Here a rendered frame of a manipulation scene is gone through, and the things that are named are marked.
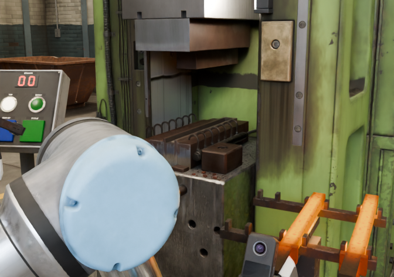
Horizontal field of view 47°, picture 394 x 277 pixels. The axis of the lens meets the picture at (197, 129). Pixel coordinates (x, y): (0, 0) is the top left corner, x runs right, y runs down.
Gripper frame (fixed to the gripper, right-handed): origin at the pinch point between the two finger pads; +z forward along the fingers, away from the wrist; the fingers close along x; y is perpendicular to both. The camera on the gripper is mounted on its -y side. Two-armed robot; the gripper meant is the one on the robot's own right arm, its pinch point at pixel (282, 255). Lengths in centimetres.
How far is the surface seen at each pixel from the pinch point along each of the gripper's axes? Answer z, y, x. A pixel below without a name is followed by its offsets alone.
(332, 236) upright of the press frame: 55, 20, 1
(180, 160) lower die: 45, -1, -44
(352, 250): 6.1, -0.7, 11.5
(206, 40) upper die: 54, -37, -40
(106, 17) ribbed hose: 60, -45, -82
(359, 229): 15.9, -0.7, 11.5
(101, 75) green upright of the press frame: 62, -24, -87
